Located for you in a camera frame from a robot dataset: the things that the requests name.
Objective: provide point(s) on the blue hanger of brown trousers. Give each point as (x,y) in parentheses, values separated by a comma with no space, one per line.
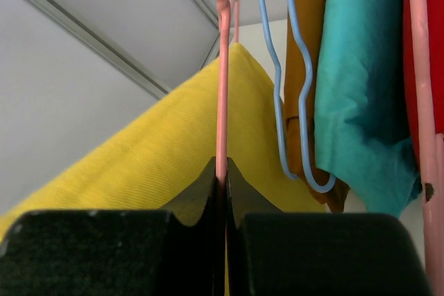
(281,139)

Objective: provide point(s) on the red trousers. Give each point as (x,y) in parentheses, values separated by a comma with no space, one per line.
(435,24)

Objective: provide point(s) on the aluminium frame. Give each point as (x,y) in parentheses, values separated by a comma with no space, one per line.
(158,44)

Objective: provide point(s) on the teal trousers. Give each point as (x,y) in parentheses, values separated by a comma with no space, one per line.
(361,130)

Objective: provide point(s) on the pink hanger of red trousers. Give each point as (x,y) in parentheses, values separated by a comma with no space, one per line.
(430,148)

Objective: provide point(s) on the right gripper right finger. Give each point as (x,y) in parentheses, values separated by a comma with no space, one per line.
(271,252)

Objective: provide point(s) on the yellow trousers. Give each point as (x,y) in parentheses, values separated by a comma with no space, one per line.
(163,151)

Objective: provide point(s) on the blue hanger of teal trousers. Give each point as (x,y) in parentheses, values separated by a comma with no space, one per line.
(304,139)

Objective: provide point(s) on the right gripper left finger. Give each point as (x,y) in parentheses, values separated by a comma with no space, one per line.
(165,251)

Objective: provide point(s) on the pink hanger of yellow trousers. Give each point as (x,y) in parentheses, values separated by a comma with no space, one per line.
(228,12)

